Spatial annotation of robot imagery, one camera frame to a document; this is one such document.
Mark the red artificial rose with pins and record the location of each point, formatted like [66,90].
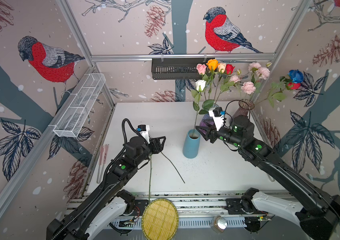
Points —
[276,92]

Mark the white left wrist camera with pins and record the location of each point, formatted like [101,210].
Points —
[144,132]

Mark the teal ceramic vase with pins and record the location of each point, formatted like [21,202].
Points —
[191,144]

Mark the blue purple glass vase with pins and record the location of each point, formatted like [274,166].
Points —
[207,120]

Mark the pink artificial rose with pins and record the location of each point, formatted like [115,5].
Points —
[201,69]

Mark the dark red carnation stem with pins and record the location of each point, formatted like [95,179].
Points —
[150,179]

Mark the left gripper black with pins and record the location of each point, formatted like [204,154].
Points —
[159,147]

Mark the pink carnation bunch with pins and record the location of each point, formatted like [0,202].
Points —
[246,88]
[259,73]

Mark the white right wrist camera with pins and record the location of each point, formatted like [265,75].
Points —
[218,117]

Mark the white wire mesh basket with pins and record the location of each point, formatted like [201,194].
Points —
[76,114]

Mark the yellow woven bamboo tray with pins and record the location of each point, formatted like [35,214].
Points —
[160,220]

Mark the orange artificial rose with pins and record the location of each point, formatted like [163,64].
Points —
[212,67]

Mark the black hanging basket shelf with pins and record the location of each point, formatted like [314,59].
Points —
[177,68]

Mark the blue artificial rose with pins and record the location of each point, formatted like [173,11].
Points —
[296,76]

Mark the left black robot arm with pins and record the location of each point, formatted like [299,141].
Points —
[109,200]

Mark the pink grey glass vase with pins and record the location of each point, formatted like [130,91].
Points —
[244,109]

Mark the pink silicone tongs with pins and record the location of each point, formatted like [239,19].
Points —
[102,163]

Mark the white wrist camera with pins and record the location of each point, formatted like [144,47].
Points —
[144,132]
[218,117]

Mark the white artificial rose bunch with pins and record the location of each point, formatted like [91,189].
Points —
[206,105]

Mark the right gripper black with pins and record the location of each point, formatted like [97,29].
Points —
[209,132]

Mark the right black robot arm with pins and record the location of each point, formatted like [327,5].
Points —
[316,212]

